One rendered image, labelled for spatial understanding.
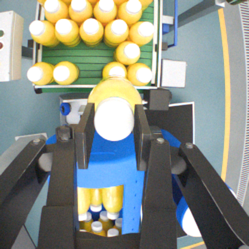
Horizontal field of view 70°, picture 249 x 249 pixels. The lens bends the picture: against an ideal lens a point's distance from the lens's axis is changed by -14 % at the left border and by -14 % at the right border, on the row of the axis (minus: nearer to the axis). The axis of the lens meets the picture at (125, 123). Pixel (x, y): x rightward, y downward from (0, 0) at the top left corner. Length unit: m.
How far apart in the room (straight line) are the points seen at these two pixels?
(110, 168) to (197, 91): 1.49
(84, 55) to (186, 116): 1.13
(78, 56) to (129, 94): 0.52
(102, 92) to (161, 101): 0.46
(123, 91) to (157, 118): 1.37
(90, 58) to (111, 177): 0.43
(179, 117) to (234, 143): 0.83
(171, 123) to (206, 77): 0.55
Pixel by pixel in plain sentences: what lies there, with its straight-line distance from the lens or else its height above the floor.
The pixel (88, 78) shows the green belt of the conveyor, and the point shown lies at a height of 0.90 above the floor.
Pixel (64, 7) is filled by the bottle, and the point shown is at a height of 1.06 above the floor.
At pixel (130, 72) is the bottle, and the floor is 1.06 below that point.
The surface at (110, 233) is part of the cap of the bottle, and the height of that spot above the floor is 1.11.
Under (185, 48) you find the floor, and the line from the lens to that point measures 1.80.
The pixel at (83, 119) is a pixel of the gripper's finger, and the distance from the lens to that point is 0.16.
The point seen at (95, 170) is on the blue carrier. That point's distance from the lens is 0.45.
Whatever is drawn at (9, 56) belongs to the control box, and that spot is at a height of 1.10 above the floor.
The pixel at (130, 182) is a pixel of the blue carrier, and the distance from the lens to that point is 0.50.
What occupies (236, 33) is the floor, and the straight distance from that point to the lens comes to 2.14.
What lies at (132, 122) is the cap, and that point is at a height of 1.44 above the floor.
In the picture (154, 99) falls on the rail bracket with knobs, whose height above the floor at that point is 1.00.
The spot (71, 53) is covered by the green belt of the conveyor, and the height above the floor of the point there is 0.90.
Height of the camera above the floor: 1.63
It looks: 74 degrees down
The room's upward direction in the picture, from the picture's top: 152 degrees clockwise
